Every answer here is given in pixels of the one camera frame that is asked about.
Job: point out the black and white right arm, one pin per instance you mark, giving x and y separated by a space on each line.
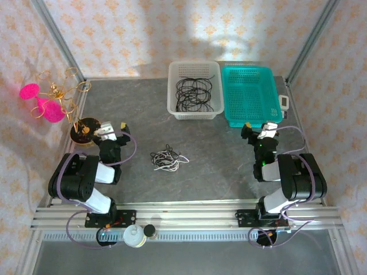
301 177

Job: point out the teal plastic basket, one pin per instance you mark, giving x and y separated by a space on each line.
246 94

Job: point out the small white timer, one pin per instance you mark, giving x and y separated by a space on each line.
284 102

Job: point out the white plastic basket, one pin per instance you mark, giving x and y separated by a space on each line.
218 86

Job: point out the pink plastic goblet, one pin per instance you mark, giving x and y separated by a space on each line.
53 111

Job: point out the black lidded jar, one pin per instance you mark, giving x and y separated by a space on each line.
149 230

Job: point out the white plastic bottle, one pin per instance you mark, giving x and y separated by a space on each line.
133 236

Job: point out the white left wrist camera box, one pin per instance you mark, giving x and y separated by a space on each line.
107 130

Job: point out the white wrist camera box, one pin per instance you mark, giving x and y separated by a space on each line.
107 130
268 129

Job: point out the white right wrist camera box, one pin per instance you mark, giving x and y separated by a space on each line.
268 129

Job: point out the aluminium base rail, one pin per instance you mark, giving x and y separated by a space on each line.
186 215

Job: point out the aluminium frame post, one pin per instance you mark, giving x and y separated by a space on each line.
312 37
57 37

